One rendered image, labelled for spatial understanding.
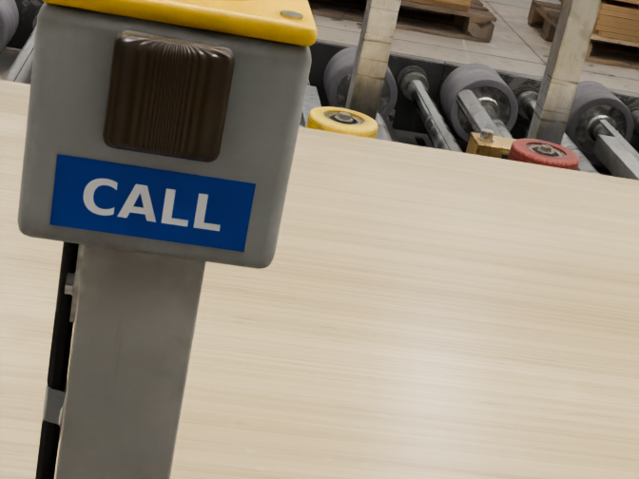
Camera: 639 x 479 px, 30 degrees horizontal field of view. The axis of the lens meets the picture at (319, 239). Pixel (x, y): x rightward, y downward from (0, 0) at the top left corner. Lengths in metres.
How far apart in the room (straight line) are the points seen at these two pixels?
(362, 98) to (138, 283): 1.14
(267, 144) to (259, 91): 0.01
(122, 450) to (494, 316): 0.61
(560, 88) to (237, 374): 0.83
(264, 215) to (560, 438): 0.51
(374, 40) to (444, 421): 0.75
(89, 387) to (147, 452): 0.03
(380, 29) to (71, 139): 1.15
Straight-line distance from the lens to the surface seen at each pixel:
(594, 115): 1.99
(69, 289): 0.36
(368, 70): 1.47
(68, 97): 0.31
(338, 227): 1.05
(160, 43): 0.30
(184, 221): 0.32
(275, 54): 0.31
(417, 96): 1.90
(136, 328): 0.36
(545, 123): 1.53
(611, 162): 1.81
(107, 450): 0.38
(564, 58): 1.51
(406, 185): 1.20
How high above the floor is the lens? 1.29
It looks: 22 degrees down
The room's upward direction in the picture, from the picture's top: 12 degrees clockwise
